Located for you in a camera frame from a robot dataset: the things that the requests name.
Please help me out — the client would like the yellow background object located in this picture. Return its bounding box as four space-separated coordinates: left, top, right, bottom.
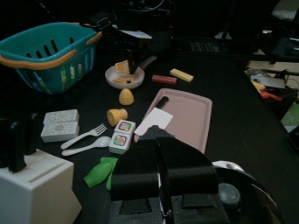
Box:
250 80 266 91

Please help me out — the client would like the red hand tool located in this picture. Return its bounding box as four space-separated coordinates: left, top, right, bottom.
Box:
258 89 284 102

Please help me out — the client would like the white sushi roll cube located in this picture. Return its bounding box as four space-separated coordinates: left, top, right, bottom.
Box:
114 119 136 136
106 131 132 155

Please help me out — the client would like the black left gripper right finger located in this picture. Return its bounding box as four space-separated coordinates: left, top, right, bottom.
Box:
154 125 220 203

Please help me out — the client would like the white toy cleaver black handle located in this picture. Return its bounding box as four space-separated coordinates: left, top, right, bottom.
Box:
133 95 173 137

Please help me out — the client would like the orange squash chunk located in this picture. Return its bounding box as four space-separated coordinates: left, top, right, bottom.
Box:
114 59 132 74

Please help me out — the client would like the grey speckled block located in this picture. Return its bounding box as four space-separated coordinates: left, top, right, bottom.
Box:
41 108 80 125
40 121 80 144

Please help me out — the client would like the red toy block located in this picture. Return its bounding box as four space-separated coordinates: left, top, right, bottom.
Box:
150 74 178 86

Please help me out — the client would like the white plastic spoon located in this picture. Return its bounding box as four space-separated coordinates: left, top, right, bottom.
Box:
60 136 112 157

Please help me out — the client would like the white plastic fork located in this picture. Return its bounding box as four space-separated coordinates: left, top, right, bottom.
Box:
60 122 108 151

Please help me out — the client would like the black knife handle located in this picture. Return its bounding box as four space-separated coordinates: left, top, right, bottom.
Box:
6 120 27 174
23 112 42 156

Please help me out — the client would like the pink plastic tray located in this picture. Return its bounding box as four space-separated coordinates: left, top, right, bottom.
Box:
133 87 213 155

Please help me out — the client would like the grey flat box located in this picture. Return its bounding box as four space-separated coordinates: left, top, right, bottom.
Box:
249 73 286 89

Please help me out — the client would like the orange squash slice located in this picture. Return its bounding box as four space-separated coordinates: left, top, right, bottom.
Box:
112 76 136 85

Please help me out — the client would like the black vented device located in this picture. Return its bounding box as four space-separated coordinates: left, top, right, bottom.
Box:
188 41 224 54

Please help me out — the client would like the white knife block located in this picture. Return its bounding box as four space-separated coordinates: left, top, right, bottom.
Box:
0 148 82 224

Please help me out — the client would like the yellow lemon toy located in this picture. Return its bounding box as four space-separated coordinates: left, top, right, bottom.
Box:
117 87 136 106

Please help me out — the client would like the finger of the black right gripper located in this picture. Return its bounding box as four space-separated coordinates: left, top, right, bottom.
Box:
126 50 140 75

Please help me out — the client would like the yellow toy block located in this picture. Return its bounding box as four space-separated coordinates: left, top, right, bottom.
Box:
168 67 194 83

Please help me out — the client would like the teal basket with orange handles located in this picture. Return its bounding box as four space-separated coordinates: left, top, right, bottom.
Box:
0 22 104 95

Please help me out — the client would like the small white pan grey handle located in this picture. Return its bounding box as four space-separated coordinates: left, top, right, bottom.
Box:
104 55 157 90

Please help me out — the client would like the green toy vegetable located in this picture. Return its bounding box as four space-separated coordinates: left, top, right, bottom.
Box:
82 157 118 191

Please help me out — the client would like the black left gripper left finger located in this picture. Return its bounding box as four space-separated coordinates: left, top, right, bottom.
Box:
109 125 162 203

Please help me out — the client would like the white round object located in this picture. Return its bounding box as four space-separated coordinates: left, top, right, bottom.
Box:
210 160 245 173

